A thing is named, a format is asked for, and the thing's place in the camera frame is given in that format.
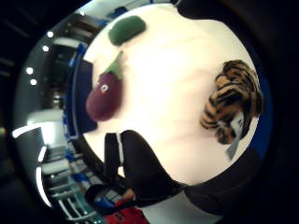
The purple eggplant plush toy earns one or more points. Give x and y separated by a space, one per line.
104 99

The long ceiling light strip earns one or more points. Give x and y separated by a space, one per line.
23 130
39 186

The green plush toy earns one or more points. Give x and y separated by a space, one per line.
126 30

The dark blue chair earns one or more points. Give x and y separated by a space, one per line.
83 93

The striped tiger plush toy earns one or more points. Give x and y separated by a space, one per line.
232 99

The the person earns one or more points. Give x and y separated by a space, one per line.
124 214

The round ceiling lamp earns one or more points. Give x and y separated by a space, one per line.
29 70
50 34
45 48
33 82

